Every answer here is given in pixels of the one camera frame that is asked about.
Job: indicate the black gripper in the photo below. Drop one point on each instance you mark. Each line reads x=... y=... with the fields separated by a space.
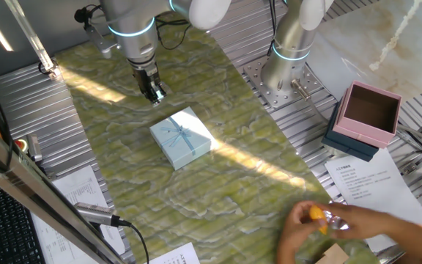
x=145 y=71

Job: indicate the light blue ribboned box lid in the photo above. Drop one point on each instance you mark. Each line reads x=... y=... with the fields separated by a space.
x=180 y=137

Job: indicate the orange small item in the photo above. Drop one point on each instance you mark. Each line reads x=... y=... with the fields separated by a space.
x=317 y=214

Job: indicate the clear plastic wrapper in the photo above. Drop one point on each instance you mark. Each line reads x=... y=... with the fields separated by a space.
x=337 y=221

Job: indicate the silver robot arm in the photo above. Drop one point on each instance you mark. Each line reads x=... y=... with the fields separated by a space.
x=134 y=22

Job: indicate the person right forearm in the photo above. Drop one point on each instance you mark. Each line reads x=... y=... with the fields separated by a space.
x=420 y=242

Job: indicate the grey box with orange button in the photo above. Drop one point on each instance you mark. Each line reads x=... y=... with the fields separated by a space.
x=33 y=146

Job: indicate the dark blue cardboard box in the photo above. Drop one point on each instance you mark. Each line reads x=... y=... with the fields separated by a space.
x=346 y=146

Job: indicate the pink cardboard box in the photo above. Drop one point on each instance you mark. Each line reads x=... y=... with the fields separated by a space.
x=361 y=133

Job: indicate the brown cardboard box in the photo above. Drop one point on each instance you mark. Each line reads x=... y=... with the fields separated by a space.
x=333 y=256

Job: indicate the person left hand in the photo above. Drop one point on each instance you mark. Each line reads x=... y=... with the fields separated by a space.
x=293 y=234

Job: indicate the person right hand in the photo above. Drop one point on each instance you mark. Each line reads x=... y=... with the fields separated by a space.
x=361 y=220

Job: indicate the green marble pattern mat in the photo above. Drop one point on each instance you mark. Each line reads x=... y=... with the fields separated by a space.
x=159 y=194

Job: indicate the silver robot mounting plate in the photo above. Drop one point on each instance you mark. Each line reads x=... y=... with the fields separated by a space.
x=266 y=93

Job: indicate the printed table paper sheet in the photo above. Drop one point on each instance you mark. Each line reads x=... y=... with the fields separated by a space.
x=83 y=187

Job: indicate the silver ribbed device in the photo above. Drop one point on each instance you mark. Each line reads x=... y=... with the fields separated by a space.
x=93 y=213

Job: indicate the clear acrylic bar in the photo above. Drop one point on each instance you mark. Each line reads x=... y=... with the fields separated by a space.
x=31 y=36

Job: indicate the small printed paper sheet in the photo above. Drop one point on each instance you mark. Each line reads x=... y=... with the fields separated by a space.
x=176 y=256

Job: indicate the black keyboard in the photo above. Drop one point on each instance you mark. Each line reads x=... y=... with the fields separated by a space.
x=9 y=227

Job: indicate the white marble pattern sheet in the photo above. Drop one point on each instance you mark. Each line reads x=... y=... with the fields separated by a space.
x=379 y=44

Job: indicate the printed instruction paper sheet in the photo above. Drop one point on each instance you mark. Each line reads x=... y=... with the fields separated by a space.
x=372 y=183

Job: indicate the silver camera mount bracket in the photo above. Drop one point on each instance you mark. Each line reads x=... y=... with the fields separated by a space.
x=99 y=38

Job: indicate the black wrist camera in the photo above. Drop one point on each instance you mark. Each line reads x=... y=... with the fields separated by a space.
x=81 y=14

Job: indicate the aluminium frame bar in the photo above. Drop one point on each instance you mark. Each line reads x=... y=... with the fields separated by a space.
x=31 y=187

